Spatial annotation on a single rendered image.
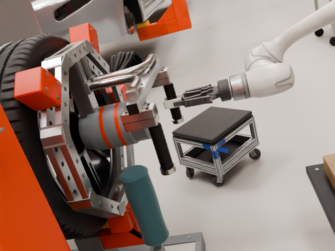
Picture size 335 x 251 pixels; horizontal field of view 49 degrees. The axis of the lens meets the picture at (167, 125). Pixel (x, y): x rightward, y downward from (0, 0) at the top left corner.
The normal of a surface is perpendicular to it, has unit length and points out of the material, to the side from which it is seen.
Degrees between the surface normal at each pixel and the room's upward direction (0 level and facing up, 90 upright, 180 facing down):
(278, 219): 0
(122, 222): 80
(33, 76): 45
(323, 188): 0
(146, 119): 90
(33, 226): 90
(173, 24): 90
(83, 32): 55
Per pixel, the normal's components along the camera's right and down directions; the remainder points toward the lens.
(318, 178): -0.26, -0.89
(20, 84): -0.26, -0.33
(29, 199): 0.96, -0.19
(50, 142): -0.11, 0.42
